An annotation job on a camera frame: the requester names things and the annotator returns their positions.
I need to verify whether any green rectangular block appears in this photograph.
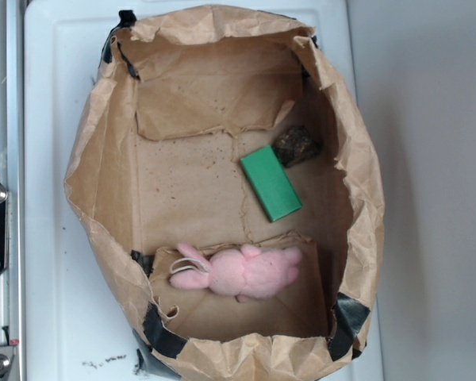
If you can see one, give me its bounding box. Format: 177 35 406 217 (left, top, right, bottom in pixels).
240 146 302 222

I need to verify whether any aluminium frame rail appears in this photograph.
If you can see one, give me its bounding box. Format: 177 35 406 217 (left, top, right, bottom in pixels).
0 1 28 380

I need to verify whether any dark brown rock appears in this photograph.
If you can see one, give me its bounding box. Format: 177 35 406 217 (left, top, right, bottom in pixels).
272 125 321 167

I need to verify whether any pink plush bunny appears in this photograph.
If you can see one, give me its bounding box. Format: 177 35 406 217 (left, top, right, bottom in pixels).
169 244 302 302

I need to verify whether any brown paper bag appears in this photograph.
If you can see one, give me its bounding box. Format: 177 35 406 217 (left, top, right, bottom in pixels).
64 5 385 380

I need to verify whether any white plastic tray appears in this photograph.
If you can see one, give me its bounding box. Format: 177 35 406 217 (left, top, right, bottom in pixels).
24 1 383 380

